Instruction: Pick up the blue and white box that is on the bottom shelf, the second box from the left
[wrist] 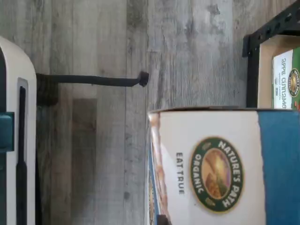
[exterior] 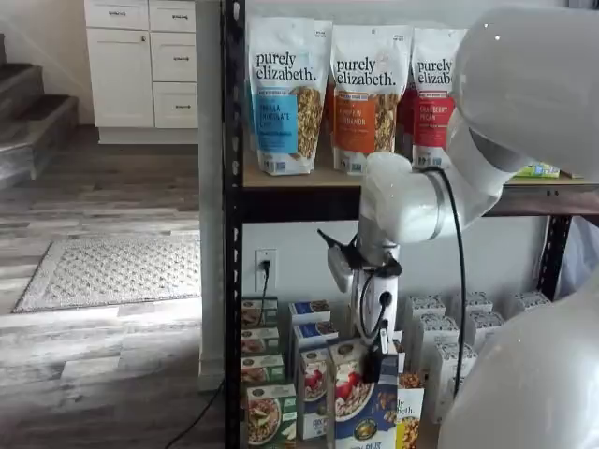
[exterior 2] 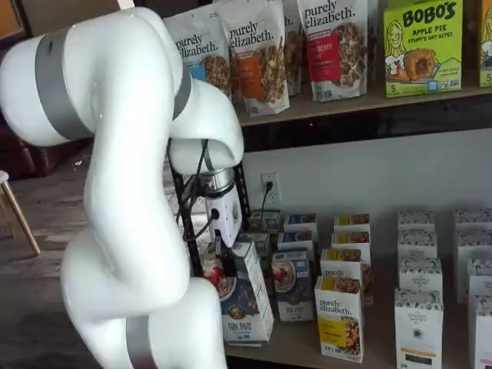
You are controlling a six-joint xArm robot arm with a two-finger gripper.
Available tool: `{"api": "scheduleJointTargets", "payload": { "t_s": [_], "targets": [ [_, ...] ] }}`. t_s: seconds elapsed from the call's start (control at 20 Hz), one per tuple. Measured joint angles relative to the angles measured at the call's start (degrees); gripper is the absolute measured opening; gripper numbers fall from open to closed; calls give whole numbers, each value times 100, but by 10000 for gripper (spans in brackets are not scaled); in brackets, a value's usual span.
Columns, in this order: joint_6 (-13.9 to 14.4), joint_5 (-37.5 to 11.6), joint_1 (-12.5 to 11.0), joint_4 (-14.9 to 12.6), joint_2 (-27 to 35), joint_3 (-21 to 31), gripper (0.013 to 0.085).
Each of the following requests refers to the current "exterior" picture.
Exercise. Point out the grey patterned rug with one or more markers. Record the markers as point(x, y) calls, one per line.
point(117, 273)

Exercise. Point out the blue label granola bag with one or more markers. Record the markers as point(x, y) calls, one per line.
point(281, 93)

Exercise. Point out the black metal shelf rack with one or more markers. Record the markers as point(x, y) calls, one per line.
point(232, 140)

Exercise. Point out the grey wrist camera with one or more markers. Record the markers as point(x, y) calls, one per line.
point(340, 269)

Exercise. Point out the orange label granola bag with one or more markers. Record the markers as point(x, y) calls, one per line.
point(365, 93)

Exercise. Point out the wooden staircase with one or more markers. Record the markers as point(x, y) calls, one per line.
point(33, 121)

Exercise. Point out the yellow purely elizabeth box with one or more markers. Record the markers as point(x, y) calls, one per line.
point(400, 357)
point(411, 416)

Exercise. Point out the green apple cinnamon oatmeal box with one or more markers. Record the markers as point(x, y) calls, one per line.
point(255, 311)
point(262, 369)
point(259, 341)
point(271, 416)

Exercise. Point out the white wall outlet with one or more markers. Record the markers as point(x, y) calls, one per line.
point(265, 276)

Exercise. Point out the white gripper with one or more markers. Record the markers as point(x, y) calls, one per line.
point(376, 304)

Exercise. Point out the white plastic bag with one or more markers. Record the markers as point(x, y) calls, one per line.
point(582, 252)

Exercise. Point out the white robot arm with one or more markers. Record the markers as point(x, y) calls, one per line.
point(524, 93)

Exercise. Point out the white drawer cabinet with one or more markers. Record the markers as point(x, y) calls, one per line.
point(140, 70)

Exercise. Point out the lime green food box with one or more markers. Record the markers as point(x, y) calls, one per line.
point(538, 170)

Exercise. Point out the red label granola bag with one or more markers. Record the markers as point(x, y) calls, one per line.
point(433, 117)
point(404, 121)

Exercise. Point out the white patterned carton box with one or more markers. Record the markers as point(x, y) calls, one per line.
point(486, 325)
point(475, 301)
point(526, 301)
point(444, 369)
point(423, 305)
point(439, 329)

